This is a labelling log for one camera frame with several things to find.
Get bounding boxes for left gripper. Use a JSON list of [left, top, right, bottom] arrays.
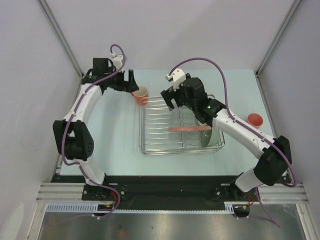
[[104, 67, 139, 93]]

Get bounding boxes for orange mug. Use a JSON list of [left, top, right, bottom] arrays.
[[130, 85, 149, 106]]

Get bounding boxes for pink cream floral plate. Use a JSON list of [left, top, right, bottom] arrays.
[[168, 125, 212, 132]]

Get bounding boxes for light green bowl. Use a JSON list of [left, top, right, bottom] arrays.
[[200, 129, 221, 148]]

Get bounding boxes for pink plastic cup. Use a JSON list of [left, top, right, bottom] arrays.
[[246, 113, 264, 129]]

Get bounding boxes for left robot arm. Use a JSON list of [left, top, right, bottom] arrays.
[[52, 54, 139, 200]]

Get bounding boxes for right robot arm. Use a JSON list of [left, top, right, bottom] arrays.
[[161, 74, 292, 201]]

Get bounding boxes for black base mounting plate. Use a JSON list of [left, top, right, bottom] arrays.
[[51, 174, 258, 211]]

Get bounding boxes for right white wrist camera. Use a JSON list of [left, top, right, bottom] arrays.
[[165, 68, 187, 91]]

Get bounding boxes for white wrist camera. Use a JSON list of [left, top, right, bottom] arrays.
[[165, 68, 187, 91], [110, 53, 125, 70]]

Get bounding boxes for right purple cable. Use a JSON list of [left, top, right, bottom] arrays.
[[168, 57, 297, 227]]

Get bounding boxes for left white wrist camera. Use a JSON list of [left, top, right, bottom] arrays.
[[110, 53, 125, 70]]

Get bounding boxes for metal wire dish rack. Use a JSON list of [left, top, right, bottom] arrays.
[[139, 96, 225, 155]]

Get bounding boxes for white cable duct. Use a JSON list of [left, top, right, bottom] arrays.
[[46, 202, 99, 213]]

